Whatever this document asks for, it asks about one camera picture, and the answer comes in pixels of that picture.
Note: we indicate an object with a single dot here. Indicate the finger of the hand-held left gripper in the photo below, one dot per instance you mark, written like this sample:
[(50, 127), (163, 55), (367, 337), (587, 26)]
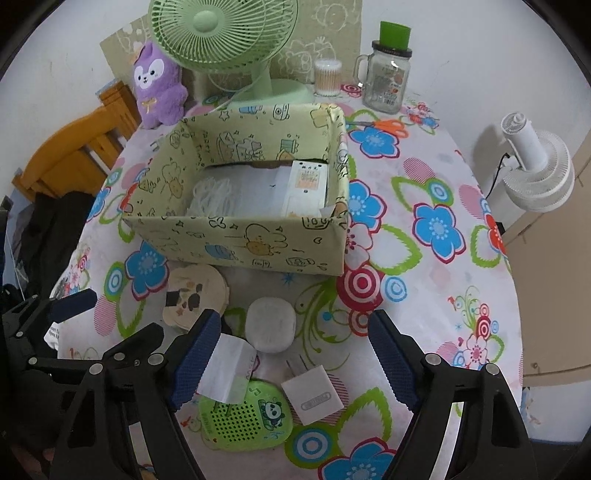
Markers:
[(138, 341), (74, 304)]

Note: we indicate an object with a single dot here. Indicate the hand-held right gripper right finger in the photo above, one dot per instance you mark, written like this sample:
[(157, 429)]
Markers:
[(392, 360)]

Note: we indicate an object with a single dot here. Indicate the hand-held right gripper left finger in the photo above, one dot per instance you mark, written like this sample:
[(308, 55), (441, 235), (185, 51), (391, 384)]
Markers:
[(194, 362)]

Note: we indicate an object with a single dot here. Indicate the white paper slip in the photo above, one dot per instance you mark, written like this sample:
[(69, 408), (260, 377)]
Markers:
[(228, 369)]

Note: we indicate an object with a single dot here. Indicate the round beige cartoon pad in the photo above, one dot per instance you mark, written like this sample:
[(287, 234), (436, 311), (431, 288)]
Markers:
[(194, 290)]

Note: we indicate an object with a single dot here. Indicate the green panda speaker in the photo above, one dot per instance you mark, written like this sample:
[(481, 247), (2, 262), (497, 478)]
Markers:
[(244, 420)]

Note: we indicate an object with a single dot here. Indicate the white rounded case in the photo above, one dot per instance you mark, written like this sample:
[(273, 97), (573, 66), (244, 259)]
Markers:
[(270, 325)]

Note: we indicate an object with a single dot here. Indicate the white charger plug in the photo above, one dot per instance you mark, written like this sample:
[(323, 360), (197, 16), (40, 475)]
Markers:
[(314, 392)]

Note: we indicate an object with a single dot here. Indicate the patterned yellow storage box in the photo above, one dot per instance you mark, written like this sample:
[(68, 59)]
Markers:
[(240, 244)]

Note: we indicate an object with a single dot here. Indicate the dark clothing pile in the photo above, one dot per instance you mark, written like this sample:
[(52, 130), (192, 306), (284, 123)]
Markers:
[(55, 240)]

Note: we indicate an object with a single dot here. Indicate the floral tablecloth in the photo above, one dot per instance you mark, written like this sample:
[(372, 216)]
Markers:
[(415, 286)]

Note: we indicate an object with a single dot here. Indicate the orange wooden chair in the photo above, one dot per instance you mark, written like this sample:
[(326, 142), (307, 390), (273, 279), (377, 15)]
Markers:
[(69, 152)]

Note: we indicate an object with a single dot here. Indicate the beige cardboard box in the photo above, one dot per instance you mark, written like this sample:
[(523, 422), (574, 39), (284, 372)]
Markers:
[(554, 277)]

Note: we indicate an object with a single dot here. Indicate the white box orange print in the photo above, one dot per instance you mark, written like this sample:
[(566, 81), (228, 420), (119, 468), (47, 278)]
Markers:
[(304, 184)]

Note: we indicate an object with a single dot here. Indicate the orange scissors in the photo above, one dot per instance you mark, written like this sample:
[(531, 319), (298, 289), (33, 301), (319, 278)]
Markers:
[(388, 127)]

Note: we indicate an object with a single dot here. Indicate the purple plush toy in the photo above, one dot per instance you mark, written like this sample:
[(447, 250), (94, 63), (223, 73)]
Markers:
[(159, 87)]

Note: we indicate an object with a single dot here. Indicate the white clip fan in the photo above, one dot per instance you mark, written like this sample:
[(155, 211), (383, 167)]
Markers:
[(535, 161)]

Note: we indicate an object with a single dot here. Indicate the glass jar green lid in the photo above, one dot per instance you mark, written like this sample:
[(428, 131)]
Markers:
[(385, 78)]

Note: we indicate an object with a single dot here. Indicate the cotton swab container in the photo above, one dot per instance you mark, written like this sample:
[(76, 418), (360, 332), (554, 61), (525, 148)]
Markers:
[(328, 78)]

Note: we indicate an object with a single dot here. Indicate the green desk fan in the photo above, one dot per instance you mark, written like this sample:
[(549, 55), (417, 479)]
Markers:
[(221, 32)]

